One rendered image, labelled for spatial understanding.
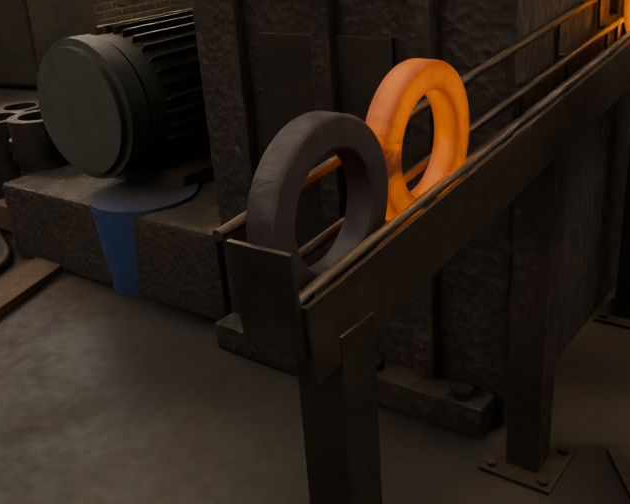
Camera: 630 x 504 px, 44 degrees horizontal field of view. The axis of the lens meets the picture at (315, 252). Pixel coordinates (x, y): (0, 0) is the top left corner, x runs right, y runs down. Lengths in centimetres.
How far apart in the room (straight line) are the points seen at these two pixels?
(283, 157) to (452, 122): 31
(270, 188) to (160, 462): 96
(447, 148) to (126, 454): 94
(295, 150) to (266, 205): 5
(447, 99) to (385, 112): 12
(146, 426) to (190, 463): 17
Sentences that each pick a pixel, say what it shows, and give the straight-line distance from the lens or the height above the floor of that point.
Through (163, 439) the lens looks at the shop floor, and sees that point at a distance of 161.
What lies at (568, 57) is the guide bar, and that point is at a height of 68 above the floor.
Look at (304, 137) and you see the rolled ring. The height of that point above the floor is 76.
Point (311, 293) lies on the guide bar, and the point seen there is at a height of 63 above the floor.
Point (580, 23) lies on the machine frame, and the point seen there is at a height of 71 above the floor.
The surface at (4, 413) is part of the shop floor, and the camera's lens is 182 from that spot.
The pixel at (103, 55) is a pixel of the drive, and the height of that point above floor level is 64.
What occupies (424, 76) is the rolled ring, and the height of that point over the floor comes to 77.
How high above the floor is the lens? 94
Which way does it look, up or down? 24 degrees down
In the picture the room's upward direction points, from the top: 4 degrees counter-clockwise
